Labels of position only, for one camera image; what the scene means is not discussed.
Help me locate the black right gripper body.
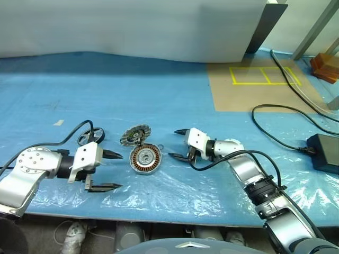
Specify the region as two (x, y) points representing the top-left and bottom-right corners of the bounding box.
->
(187, 146), (201, 165)

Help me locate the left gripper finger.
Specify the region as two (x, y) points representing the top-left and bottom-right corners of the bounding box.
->
(88, 182), (124, 193)
(102, 149), (124, 160)

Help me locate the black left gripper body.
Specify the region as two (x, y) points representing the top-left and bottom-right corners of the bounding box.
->
(78, 169), (96, 192)

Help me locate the black-rimmed spoked rotor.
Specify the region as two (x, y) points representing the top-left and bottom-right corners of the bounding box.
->
(77, 126), (107, 147)

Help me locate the round grey motor lid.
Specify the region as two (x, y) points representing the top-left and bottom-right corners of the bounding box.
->
(120, 124), (152, 147)

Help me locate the motor housing with copper windings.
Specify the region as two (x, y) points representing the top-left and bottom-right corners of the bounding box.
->
(129, 144), (163, 176)

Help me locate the blue plastic table cover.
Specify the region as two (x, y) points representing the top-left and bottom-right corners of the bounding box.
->
(0, 47), (339, 228)

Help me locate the grey cylinder leg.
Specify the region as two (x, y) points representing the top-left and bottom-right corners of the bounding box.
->
(115, 222), (145, 252)
(193, 226), (226, 240)

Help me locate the white shoe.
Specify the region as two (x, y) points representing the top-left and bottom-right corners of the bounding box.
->
(61, 221), (87, 254)
(225, 230), (247, 246)

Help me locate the brown cardboard sheet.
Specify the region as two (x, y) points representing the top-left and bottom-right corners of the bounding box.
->
(206, 58), (323, 114)

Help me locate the yellow tape rectangle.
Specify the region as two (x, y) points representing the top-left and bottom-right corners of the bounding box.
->
(229, 67), (302, 86)

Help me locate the grey robot torso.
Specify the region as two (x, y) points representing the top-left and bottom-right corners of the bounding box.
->
(113, 237), (265, 254)

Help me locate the white backdrop board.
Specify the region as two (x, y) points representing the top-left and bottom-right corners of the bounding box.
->
(0, 0), (268, 64)

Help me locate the black upright panel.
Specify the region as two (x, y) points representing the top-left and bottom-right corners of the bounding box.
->
(245, 3), (289, 55)

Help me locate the black power adapter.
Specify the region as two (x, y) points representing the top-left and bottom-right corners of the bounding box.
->
(306, 133), (339, 175)

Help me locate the orange wooden block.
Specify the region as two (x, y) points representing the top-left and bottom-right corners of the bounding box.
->
(309, 52), (339, 85)

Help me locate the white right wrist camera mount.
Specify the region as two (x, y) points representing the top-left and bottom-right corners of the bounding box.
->
(186, 127), (214, 160)

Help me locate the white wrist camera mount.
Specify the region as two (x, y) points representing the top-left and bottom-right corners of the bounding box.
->
(186, 127), (214, 160)
(68, 142), (104, 184)

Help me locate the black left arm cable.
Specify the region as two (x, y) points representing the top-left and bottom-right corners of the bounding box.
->
(0, 120), (95, 177)

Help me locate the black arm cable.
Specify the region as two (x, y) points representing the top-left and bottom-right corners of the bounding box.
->
(0, 120), (95, 177)
(188, 150), (323, 239)

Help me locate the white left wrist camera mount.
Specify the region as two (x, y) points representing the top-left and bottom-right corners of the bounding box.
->
(68, 142), (104, 184)

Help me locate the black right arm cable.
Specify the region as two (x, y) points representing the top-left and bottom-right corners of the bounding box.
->
(188, 150), (323, 239)

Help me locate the black adapter power cable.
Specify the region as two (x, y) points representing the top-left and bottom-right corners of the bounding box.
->
(251, 104), (339, 156)

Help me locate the long black cable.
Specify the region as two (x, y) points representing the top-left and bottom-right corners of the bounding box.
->
(270, 49), (339, 125)

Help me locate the translucent white cable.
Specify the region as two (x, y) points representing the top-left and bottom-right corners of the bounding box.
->
(272, 51), (337, 114)

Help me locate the aluminium frame post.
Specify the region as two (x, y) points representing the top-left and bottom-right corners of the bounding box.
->
(292, 0), (339, 61)

